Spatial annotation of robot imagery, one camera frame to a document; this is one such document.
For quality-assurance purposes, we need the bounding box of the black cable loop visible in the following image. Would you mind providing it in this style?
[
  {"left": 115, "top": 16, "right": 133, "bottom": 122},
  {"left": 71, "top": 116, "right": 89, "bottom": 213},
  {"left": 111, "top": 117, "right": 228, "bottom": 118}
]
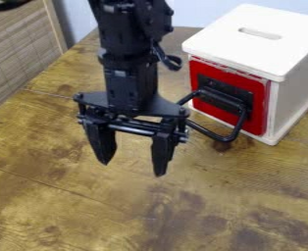
[{"left": 152, "top": 40, "right": 185, "bottom": 72}]

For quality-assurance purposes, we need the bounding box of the red drawer front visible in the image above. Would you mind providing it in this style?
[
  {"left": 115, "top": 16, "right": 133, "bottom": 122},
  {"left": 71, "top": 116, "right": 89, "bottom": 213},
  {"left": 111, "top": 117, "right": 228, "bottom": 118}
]
[{"left": 189, "top": 57, "right": 272, "bottom": 135}]

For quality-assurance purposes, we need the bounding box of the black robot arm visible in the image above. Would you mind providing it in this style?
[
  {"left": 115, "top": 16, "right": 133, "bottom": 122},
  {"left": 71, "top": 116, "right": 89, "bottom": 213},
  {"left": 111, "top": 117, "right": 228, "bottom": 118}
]
[{"left": 74, "top": 0, "right": 189, "bottom": 176}]

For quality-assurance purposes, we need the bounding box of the white wooden box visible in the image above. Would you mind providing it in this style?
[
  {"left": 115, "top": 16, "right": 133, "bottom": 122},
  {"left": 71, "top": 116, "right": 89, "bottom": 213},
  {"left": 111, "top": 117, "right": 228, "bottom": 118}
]
[{"left": 182, "top": 4, "right": 308, "bottom": 145}]

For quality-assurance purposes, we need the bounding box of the black metal drawer handle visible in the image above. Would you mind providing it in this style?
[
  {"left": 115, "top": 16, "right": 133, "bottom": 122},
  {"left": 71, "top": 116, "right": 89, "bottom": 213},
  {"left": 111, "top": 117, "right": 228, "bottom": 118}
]
[{"left": 177, "top": 74, "right": 255, "bottom": 143}]

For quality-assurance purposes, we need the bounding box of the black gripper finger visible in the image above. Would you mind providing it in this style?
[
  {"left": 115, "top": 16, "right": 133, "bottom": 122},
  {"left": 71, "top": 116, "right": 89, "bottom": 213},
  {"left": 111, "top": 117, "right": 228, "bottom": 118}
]
[
  {"left": 152, "top": 132, "right": 177, "bottom": 176},
  {"left": 85, "top": 122, "right": 118, "bottom": 165}
]

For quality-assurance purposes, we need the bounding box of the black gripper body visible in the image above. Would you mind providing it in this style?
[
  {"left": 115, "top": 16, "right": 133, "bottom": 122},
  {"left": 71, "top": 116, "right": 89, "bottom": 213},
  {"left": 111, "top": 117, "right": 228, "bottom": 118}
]
[{"left": 73, "top": 57, "right": 193, "bottom": 145}]

